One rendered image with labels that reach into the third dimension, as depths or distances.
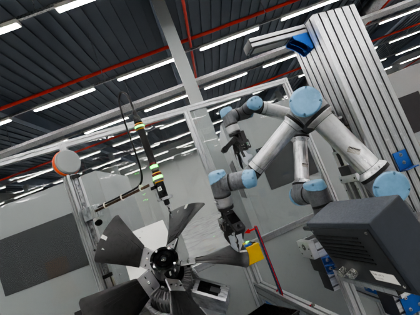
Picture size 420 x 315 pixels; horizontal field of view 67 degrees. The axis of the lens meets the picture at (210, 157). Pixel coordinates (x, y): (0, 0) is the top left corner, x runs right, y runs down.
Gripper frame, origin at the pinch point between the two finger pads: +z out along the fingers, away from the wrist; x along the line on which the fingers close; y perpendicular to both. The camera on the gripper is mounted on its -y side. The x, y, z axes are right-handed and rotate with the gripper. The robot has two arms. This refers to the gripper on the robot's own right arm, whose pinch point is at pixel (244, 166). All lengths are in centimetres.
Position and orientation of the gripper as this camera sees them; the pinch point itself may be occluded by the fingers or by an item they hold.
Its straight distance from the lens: 179.6
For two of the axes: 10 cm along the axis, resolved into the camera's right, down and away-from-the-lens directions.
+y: 9.1, -3.1, 2.8
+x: -2.3, 2.0, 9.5
